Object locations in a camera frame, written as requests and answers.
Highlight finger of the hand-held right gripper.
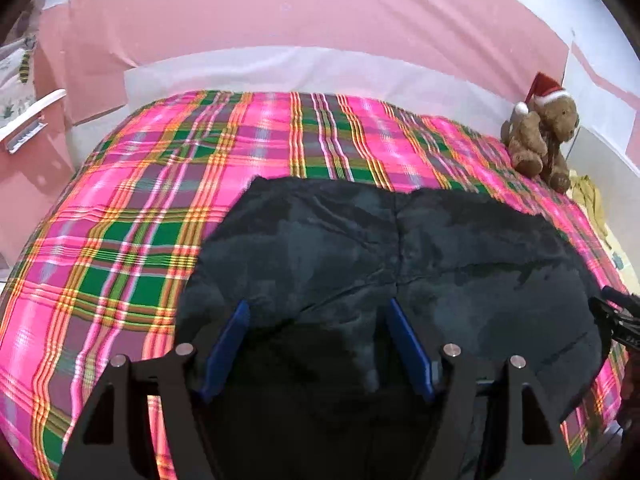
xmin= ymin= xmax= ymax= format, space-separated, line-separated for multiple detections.
xmin=587 ymin=285 xmax=640 ymax=343

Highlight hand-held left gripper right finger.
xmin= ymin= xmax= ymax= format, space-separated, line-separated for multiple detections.
xmin=386 ymin=297 xmax=578 ymax=480

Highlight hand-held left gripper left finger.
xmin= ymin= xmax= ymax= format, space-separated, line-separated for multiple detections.
xmin=57 ymin=299 xmax=252 ymax=480

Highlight black hooded jacket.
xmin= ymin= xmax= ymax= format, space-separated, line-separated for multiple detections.
xmin=175 ymin=175 xmax=613 ymax=480

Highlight person's right hand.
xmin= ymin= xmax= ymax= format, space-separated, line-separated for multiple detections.
xmin=620 ymin=360 xmax=640 ymax=427

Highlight yellow crumpled cloth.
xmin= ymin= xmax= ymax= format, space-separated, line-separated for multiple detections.
xmin=570 ymin=172 xmax=613 ymax=251

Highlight white side board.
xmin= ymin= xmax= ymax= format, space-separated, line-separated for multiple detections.
xmin=562 ymin=125 xmax=640 ymax=296

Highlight pink green plaid blanket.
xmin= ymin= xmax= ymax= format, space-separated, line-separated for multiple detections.
xmin=0 ymin=89 xmax=631 ymax=480

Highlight brown teddy bear santa hat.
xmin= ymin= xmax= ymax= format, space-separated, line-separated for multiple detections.
xmin=500 ymin=72 xmax=581 ymax=195

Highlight white bed headboard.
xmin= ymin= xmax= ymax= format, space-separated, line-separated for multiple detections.
xmin=122 ymin=46 xmax=521 ymax=141

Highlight white plastic rack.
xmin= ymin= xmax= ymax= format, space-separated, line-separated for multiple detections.
xmin=0 ymin=89 xmax=67 ymax=154

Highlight patterned hanging cloth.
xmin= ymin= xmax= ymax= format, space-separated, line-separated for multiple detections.
xmin=0 ymin=0 xmax=42 ymax=131

